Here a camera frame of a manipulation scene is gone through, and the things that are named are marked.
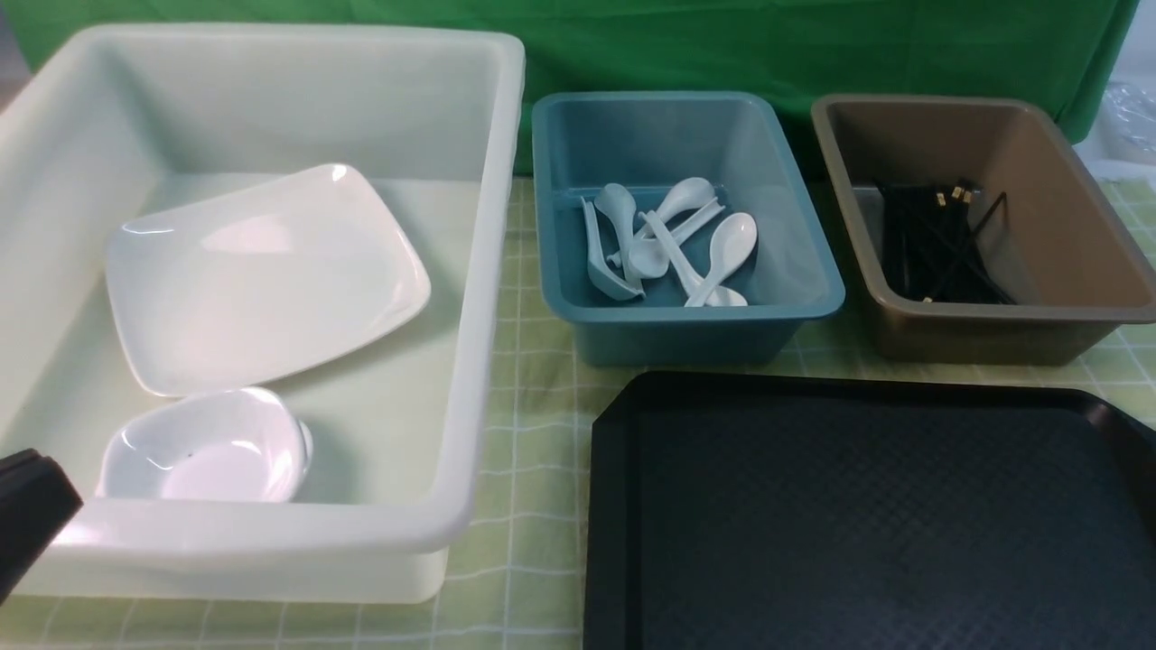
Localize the large white square plate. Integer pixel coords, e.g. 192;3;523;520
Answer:
105;163;431;396

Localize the green checked tablecloth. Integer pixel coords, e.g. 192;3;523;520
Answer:
3;180;1155;649

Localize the black serving tray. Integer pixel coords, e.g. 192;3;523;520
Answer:
583;371;1155;649

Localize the white bowl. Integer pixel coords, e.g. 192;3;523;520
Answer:
95;386;313;503

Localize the green backdrop cloth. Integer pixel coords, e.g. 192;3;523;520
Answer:
3;1;1139;176

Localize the brown plastic bin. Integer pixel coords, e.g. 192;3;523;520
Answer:
812;94;1153;365

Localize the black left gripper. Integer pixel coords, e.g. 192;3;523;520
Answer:
1;449;83;601

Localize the large white plastic tub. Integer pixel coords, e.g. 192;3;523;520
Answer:
3;23;525;601

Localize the black chopsticks pile in bin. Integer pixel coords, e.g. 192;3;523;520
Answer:
872;178;1016;305

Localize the teal plastic bin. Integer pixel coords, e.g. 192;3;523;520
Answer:
532;91;845;367

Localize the clear plastic object at right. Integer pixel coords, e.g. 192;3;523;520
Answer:
1101;79;1155;167

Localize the white ceramic soup spoon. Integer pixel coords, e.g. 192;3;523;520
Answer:
683;210;757;308

